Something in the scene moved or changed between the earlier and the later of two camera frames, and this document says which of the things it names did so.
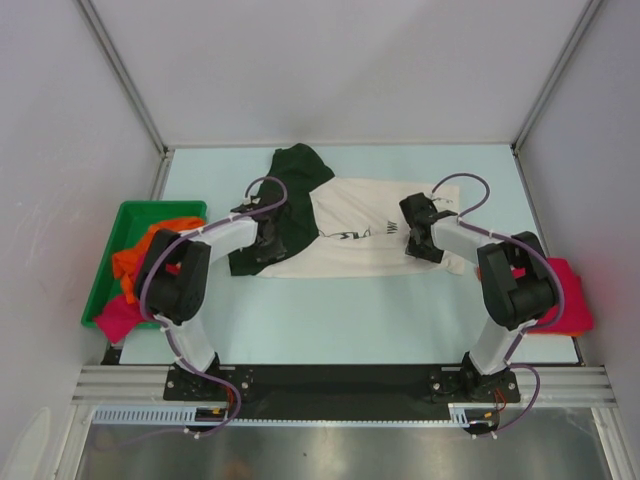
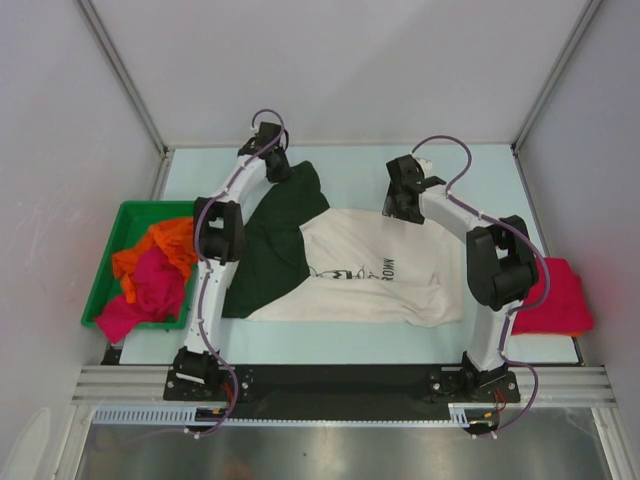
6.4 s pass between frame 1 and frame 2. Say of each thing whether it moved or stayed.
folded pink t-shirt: stayed
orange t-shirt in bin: stayed
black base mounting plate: stayed
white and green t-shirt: moved
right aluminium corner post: stayed
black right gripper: moved
